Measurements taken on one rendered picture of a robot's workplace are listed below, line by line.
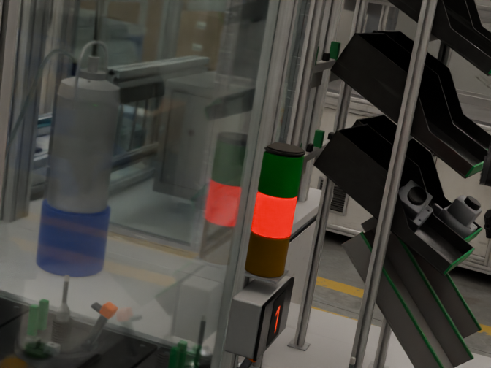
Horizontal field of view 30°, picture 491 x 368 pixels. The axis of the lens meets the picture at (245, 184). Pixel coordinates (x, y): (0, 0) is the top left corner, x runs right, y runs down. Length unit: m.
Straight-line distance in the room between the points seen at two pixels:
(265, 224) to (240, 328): 0.13
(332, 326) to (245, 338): 0.98
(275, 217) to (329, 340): 0.94
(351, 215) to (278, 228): 4.45
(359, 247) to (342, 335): 0.53
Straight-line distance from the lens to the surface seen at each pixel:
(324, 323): 2.08
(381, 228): 1.48
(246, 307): 1.08
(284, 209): 1.08
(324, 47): 2.96
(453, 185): 5.34
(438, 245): 1.56
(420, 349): 1.54
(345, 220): 5.54
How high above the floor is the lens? 1.63
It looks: 14 degrees down
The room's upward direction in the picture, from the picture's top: 9 degrees clockwise
